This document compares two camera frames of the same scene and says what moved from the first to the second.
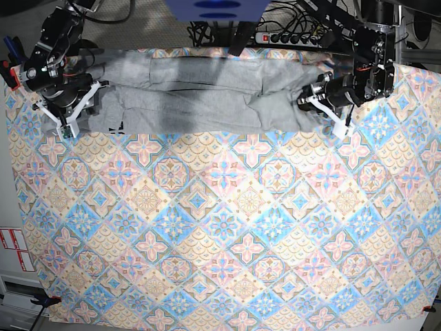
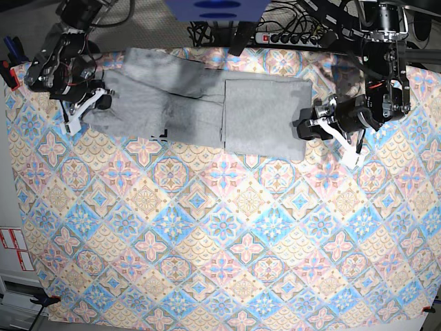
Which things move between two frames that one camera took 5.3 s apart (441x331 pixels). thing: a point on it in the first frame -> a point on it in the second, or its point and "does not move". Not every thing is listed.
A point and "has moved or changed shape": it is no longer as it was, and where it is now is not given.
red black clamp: x=9 y=74 does not move
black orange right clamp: x=429 y=309 does not move
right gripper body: x=335 y=96 -> x=336 y=115
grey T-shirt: x=203 y=91 has moved or changed shape
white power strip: x=282 y=38 does not move
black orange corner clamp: x=46 y=301 does not move
